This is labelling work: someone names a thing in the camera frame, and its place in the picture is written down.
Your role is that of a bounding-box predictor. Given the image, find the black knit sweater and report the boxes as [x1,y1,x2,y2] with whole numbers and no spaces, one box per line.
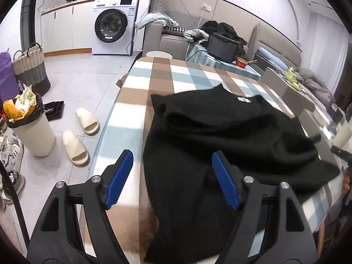
[143,85,339,263]

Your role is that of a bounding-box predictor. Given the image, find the black clothes pile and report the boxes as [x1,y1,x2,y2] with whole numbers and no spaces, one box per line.
[200,20,248,60]

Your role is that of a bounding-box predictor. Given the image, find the cream slipper near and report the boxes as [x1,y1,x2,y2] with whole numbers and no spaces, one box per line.
[62,129,90,167]

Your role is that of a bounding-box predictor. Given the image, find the cream slipper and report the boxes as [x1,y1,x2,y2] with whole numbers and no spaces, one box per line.
[76,106,100,135]
[62,129,90,167]

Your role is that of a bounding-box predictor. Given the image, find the cream slipper far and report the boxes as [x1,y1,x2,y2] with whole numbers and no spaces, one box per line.
[76,106,100,135]

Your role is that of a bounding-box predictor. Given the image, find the plaid checkered blanket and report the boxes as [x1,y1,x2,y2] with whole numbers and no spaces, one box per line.
[82,56,340,264]

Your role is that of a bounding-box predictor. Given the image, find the black teal sneaker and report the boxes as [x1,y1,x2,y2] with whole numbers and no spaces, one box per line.
[1,170,26,205]

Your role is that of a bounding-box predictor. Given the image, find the black tray on floor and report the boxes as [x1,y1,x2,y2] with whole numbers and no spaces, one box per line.
[44,101,64,122]

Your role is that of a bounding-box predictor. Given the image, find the white green sneaker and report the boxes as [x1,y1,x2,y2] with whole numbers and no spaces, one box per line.
[1,133,23,172]

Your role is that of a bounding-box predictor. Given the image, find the beige trash bin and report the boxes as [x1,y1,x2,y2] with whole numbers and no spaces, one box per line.
[6,93,55,157]

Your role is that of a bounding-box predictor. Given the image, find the green toy on bed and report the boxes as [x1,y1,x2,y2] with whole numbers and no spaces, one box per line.
[285,67,302,91]

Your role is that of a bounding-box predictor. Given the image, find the grey bed with headboard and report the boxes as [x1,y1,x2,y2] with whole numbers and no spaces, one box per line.
[247,23,335,107]

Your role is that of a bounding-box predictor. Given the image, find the red instant noodle cup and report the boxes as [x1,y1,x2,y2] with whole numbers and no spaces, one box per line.
[235,57,248,69]

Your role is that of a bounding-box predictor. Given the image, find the purple bag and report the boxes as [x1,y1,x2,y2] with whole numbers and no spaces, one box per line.
[0,51,20,106]

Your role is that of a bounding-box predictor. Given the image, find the woven laundry basket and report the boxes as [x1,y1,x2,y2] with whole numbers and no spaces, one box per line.
[12,42,51,97]

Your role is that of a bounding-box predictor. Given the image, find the black monitor screen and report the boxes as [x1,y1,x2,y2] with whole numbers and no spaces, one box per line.
[207,33,239,63]

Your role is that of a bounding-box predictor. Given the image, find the white kitchen cabinet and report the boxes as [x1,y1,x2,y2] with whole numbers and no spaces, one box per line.
[40,2,94,54]

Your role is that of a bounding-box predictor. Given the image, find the grey sofa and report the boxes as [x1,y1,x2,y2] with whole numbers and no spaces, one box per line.
[142,23,194,61]

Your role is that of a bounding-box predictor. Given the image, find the white washing machine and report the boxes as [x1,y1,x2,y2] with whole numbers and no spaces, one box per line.
[91,0,139,55]

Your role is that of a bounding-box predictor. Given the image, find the light grey garment on sofa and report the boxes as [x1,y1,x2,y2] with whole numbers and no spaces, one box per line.
[134,12,180,30]

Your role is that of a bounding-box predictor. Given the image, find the wall power socket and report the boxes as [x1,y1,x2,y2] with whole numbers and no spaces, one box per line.
[201,4,212,13]

